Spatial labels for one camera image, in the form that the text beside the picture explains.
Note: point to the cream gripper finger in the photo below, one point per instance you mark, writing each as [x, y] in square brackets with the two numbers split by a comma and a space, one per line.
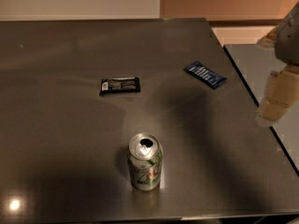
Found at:
[281, 92]
[268, 40]

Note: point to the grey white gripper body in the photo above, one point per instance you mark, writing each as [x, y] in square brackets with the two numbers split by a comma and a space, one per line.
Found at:
[289, 39]

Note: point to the silver green 7up can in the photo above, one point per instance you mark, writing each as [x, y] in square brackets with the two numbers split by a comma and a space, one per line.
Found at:
[145, 161]

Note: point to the blue rxbar blueberry wrapper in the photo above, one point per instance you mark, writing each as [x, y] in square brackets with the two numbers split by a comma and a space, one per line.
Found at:
[206, 75]

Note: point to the black snack bar wrapper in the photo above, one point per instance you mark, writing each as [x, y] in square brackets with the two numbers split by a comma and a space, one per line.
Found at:
[119, 84]

